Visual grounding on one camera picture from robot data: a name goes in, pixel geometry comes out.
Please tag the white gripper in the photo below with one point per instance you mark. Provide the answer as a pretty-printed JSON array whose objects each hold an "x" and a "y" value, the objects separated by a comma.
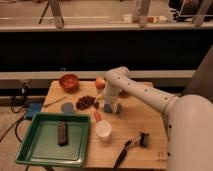
[{"x": 112, "y": 101}]

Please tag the red pepper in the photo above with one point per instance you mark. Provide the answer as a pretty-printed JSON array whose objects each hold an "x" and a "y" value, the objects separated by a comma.
[{"x": 97, "y": 116}]

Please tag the white cup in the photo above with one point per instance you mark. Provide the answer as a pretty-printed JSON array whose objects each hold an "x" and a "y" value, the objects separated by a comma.
[{"x": 103, "y": 130}]

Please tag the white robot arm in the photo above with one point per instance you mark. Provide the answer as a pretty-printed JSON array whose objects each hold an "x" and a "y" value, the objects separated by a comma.
[{"x": 190, "y": 125}]

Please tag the red bowl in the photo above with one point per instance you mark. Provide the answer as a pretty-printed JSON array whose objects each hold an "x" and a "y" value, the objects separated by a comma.
[{"x": 68, "y": 82}]

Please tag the blue sponge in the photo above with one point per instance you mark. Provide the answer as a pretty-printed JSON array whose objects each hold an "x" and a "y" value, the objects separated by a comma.
[{"x": 107, "y": 108}]

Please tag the orange fruit on cup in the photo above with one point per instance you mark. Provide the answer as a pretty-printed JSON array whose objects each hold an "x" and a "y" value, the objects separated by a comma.
[{"x": 99, "y": 84}]

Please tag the grey round lid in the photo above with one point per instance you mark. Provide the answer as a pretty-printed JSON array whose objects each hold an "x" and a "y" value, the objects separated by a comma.
[{"x": 67, "y": 107}]

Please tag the wooden board table top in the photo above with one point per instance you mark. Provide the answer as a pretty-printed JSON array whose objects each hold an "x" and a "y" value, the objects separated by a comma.
[{"x": 136, "y": 117}]

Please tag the wooden stick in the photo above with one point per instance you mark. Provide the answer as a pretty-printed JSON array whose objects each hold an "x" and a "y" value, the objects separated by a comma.
[{"x": 56, "y": 101}]

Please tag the dark brown block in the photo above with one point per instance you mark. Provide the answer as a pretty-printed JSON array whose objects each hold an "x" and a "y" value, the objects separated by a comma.
[{"x": 62, "y": 134}]

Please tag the green plastic tray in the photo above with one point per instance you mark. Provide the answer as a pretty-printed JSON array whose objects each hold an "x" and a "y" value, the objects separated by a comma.
[{"x": 40, "y": 144}]

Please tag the blue box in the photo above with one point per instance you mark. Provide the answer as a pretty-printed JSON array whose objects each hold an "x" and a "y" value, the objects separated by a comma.
[{"x": 32, "y": 110}]

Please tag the black handled brush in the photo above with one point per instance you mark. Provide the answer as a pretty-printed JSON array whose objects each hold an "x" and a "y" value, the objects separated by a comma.
[{"x": 140, "y": 140}]

